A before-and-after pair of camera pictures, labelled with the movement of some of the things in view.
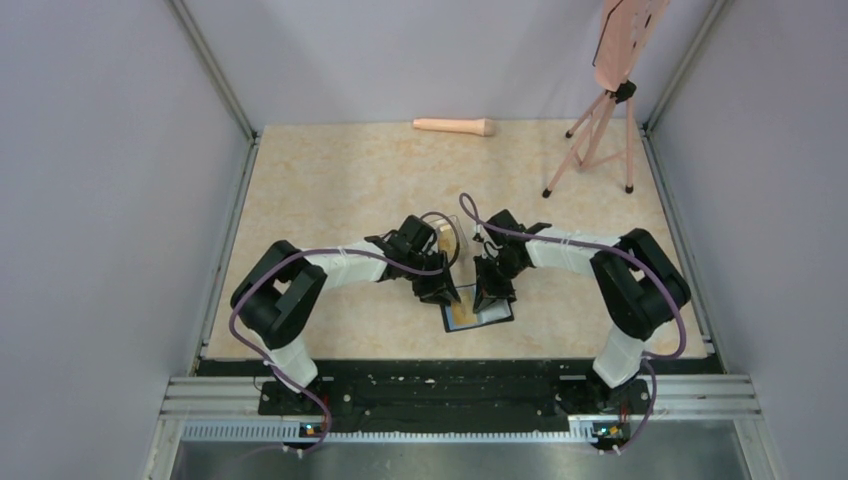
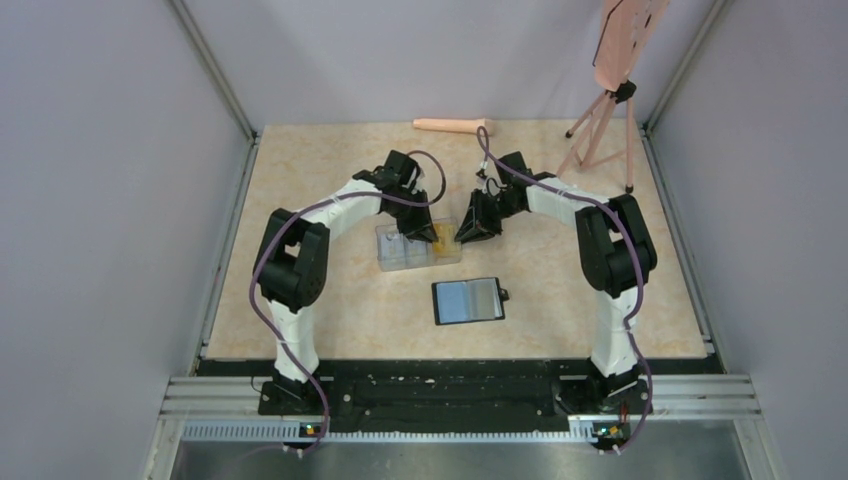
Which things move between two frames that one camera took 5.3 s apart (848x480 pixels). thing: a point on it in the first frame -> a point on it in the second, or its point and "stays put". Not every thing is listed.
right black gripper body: (506, 271) -> (492, 210)
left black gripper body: (428, 285) -> (408, 217)
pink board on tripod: (627, 29) stays put
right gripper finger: (488, 284) -> (471, 229)
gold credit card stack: (447, 240) stays put
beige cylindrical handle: (482, 126) stays put
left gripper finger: (451, 293) -> (427, 234)
